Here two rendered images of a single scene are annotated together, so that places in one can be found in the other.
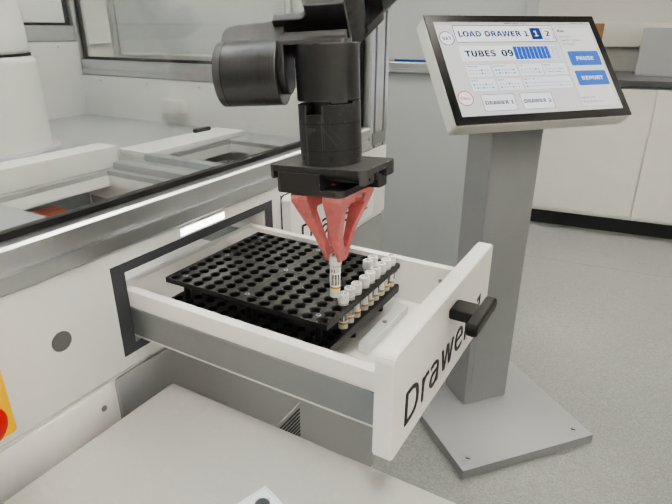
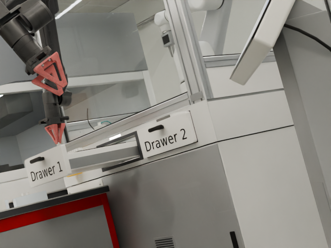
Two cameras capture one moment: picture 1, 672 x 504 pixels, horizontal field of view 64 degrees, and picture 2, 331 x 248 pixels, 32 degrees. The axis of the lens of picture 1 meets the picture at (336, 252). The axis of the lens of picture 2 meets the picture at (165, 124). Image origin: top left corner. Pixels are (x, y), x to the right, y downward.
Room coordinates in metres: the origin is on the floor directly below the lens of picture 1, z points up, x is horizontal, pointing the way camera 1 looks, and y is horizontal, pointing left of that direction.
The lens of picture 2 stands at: (1.61, -1.99, 0.72)
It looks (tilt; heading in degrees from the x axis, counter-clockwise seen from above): 5 degrees up; 109
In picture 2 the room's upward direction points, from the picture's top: 15 degrees counter-clockwise
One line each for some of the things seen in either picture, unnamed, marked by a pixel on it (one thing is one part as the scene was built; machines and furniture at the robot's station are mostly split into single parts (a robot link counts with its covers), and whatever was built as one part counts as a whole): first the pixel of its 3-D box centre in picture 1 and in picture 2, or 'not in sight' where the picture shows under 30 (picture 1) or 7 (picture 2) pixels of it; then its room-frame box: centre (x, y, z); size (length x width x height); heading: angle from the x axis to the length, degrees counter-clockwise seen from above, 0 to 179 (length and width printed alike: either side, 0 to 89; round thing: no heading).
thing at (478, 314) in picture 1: (469, 312); (38, 159); (0.48, -0.14, 0.91); 0.07 x 0.04 x 0.01; 150
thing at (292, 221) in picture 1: (333, 206); (165, 135); (0.93, 0.00, 0.87); 0.29 x 0.02 x 0.11; 150
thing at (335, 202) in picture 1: (328, 214); (57, 132); (0.50, 0.01, 1.00); 0.07 x 0.07 x 0.09; 60
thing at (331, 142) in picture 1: (330, 141); (52, 113); (0.50, 0.00, 1.07); 0.10 x 0.07 x 0.07; 60
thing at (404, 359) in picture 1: (442, 333); (47, 167); (0.49, -0.11, 0.87); 0.29 x 0.02 x 0.11; 150
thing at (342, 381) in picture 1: (281, 295); (94, 159); (0.60, 0.07, 0.86); 0.40 x 0.26 x 0.06; 60
